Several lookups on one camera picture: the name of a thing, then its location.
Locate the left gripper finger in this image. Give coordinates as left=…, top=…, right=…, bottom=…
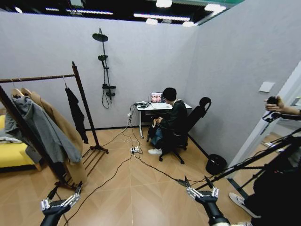
left=62, top=180, right=83, bottom=206
left=40, top=185, right=59, bottom=211

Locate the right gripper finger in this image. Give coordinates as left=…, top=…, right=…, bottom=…
left=204, top=175, right=220, bottom=198
left=184, top=175, right=205, bottom=201

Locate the grey garment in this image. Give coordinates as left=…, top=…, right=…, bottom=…
left=4, top=95, right=82, bottom=164

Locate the black garment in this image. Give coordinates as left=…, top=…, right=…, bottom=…
left=64, top=87, right=89, bottom=145

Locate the wooden hanger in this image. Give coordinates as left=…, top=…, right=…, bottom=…
left=18, top=79, right=32, bottom=96
left=10, top=79, right=25, bottom=98

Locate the black round bin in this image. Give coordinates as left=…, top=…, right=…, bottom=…
left=205, top=153, right=228, bottom=176

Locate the black tripod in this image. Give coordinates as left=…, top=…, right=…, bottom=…
left=195, top=110, right=301, bottom=192

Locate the yellow sofa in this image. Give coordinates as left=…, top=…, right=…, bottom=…
left=0, top=114, right=43, bottom=172

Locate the person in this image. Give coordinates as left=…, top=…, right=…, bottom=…
left=229, top=141, right=301, bottom=226
left=147, top=87, right=189, bottom=156

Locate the white cloth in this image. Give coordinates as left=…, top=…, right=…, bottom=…
left=0, top=136, right=23, bottom=145

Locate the black office chair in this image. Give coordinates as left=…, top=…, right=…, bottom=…
left=158, top=97, right=212, bottom=165

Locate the tan coat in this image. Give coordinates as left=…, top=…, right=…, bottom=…
left=21, top=88, right=88, bottom=186

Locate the white desk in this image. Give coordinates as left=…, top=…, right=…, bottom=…
left=130, top=102, right=192, bottom=139

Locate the laptop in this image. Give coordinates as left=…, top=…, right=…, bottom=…
left=150, top=92, right=174, bottom=109

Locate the dark wooden clothes rack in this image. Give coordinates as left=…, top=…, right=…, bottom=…
left=0, top=61, right=110, bottom=191

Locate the black desk device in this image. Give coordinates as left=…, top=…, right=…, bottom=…
left=133, top=95, right=151, bottom=109

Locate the black shower set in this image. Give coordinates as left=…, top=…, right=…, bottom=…
left=92, top=28, right=117, bottom=110

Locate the long strip ceiling light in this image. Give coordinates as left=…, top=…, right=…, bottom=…
left=66, top=8, right=114, bottom=16
left=133, top=13, right=191, bottom=22

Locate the black cable with connector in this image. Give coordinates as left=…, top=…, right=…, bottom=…
left=137, top=154, right=214, bottom=187

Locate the white door frame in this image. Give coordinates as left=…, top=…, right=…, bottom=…
left=227, top=60, right=301, bottom=180

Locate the long black floor cable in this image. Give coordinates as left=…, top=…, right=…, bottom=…
left=63, top=154, right=134, bottom=226

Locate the grey wall switch panel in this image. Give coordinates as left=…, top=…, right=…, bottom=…
left=258, top=81, right=276, bottom=93

